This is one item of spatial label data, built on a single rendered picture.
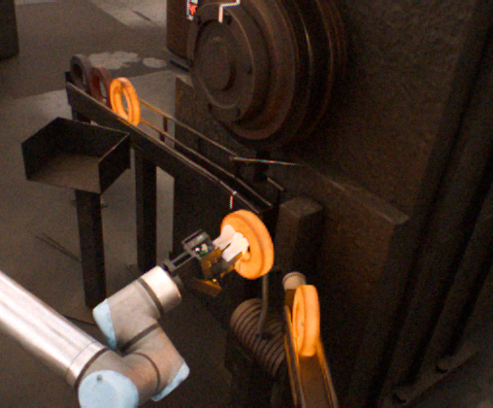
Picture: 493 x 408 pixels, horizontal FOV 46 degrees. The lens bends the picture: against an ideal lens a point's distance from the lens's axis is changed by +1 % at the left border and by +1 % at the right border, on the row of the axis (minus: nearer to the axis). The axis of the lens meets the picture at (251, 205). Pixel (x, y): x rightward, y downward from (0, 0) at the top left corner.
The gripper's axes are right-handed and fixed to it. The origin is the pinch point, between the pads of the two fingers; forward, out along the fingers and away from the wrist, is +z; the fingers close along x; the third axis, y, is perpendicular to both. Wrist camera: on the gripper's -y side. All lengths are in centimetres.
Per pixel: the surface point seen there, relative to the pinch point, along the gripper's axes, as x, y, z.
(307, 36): 11.6, 31.7, 31.0
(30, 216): 144, -82, -27
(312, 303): -19.0, -7.1, 1.8
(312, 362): -23.4, -20.8, -2.9
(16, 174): 181, -85, -21
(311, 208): 5.1, -11.6, 23.3
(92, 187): 68, -22, -13
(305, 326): -21.4, -8.9, -2.5
